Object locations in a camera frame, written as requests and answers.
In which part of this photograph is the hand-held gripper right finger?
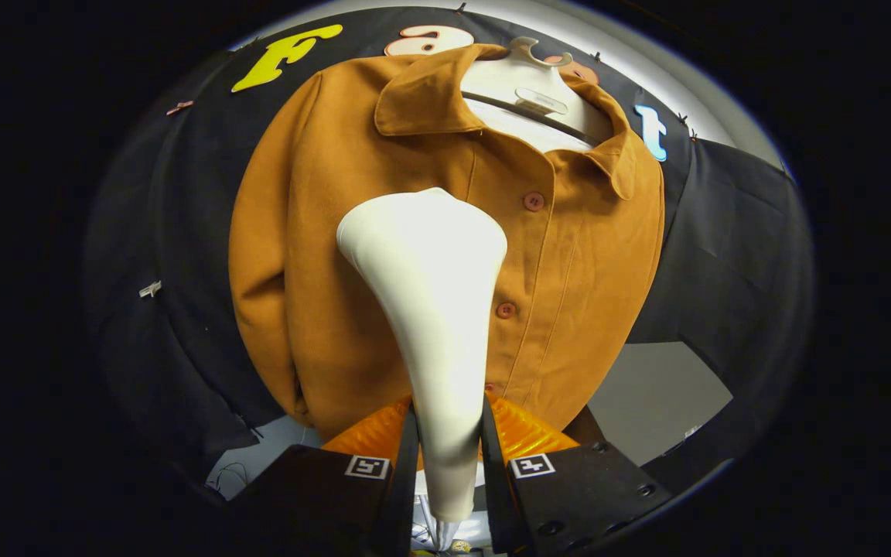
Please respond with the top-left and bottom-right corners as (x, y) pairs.
(480, 393), (674, 557)

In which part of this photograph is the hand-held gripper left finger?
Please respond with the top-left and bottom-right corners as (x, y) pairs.
(237, 395), (422, 557)

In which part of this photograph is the white garment steamer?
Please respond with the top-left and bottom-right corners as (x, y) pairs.
(336, 187), (508, 523)

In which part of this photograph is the brown button shirt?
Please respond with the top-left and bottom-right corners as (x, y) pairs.
(227, 43), (666, 442)

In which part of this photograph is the grey cabinet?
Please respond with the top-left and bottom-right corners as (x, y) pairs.
(565, 342), (734, 467)

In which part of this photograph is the black backdrop cloth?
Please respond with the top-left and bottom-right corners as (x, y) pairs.
(82, 6), (814, 496)

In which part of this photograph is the white mannequin torso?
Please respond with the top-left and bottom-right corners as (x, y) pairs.
(413, 36), (616, 542)

